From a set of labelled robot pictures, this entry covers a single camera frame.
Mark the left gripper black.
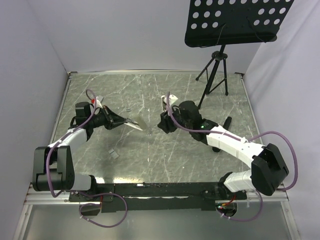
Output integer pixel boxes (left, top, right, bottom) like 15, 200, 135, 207
88, 105, 128, 130

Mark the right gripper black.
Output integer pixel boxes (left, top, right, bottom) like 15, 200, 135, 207
157, 104, 192, 135

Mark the white stapler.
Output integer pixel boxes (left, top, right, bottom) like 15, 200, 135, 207
124, 115, 148, 131

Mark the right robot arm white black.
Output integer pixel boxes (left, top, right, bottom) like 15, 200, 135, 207
157, 95, 289, 199

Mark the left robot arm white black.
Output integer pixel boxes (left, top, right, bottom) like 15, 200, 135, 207
32, 102, 127, 201

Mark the grey staple strips pile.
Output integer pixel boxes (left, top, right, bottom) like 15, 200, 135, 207
108, 148, 119, 160

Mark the black music stand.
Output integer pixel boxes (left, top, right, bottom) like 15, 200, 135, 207
184, 0, 293, 96

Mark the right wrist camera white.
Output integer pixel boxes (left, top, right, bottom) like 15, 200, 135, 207
160, 94, 179, 113

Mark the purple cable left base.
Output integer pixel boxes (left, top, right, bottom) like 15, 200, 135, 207
78, 193, 128, 229

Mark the purple cable base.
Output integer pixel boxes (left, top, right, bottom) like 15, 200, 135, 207
78, 193, 128, 229
216, 192, 265, 223

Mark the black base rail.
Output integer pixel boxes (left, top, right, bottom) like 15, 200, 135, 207
69, 182, 247, 213

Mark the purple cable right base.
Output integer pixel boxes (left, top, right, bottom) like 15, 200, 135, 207
216, 192, 265, 223

